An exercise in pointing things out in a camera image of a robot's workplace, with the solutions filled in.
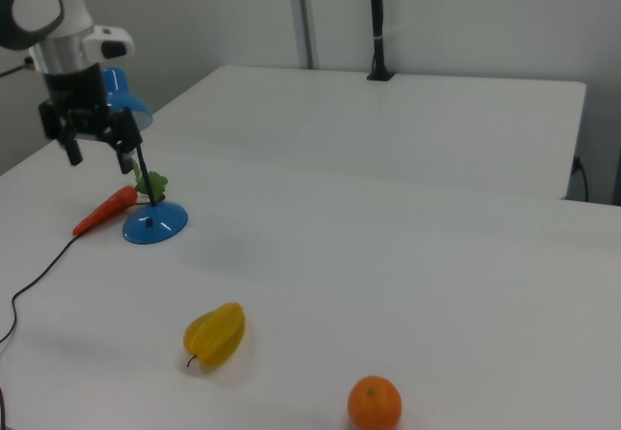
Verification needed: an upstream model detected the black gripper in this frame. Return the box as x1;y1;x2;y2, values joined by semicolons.
39;62;144;176

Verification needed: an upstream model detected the blue desk lamp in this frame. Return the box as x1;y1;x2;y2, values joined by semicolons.
99;66;189;246

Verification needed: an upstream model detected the orange toy carrot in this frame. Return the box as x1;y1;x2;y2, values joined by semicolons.
72;156;170;237

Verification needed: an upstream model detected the yellow toy starfruit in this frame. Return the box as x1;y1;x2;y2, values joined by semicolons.
182;301;246;368

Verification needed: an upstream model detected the orange toy fruit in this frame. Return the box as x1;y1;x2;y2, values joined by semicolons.
346;375;404;430

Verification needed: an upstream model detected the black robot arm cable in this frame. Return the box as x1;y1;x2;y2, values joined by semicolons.
0;57;36;80

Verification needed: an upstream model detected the black lamp power cable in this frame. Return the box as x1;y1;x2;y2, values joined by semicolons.
0;233;82;345

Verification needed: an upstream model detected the grey metal partition post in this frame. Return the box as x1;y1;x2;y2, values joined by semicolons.
284;0;321;70

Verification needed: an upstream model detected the black clamped camera pole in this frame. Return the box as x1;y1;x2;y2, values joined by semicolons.
366;0;395;83

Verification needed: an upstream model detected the black cable at table edge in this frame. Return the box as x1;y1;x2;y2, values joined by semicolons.
573;156;591;203

